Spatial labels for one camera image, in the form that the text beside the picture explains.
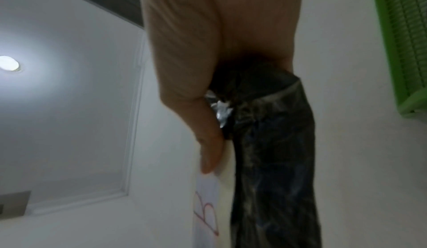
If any green slatted vent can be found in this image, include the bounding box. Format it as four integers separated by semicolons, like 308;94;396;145
370;0;427;121

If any person's right hand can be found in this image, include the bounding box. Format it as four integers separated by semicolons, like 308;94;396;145
136;0;303;175

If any white paper sheet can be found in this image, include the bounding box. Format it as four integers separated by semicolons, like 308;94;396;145
192;136;238;248

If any black plastic bag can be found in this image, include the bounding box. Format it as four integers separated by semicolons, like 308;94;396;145
204;65;323;248

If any round ceiling light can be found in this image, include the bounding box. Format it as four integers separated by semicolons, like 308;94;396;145
0;55;23;73

